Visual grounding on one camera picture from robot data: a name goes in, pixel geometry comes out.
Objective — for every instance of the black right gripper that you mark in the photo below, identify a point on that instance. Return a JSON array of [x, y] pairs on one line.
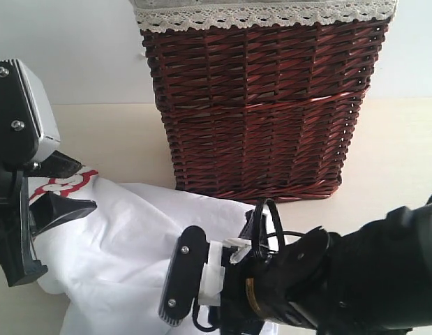
[[224, 290]]

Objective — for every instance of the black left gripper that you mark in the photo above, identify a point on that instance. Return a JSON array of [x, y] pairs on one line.
[[47, 212]]

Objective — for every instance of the white t-shirt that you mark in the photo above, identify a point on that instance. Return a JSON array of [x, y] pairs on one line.
[[112, 263]]

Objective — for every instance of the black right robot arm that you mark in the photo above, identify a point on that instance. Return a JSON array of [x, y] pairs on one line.
[[376, 280]]

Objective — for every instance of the white lace crochet cloth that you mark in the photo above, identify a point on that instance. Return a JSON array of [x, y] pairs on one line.
[[160, 16]]

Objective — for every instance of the dark brown wicker basket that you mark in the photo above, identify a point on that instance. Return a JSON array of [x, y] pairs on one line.
[[262, 112]]

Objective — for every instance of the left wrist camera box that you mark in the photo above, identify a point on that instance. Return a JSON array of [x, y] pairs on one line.
[[28, 130]]

